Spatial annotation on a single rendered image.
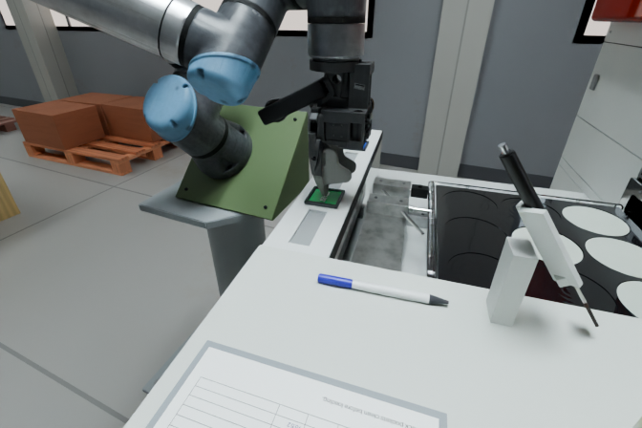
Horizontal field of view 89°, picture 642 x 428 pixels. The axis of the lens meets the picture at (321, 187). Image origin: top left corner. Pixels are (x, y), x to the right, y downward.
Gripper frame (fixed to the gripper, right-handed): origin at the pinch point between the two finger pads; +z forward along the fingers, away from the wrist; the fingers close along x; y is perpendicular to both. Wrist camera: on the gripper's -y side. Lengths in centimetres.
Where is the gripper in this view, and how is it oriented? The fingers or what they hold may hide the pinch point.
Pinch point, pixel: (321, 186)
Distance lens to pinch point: 54.3
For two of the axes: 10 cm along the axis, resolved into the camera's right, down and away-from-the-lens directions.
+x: 2.9, -4.4, 8.5
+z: 0.0, 8.9, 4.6
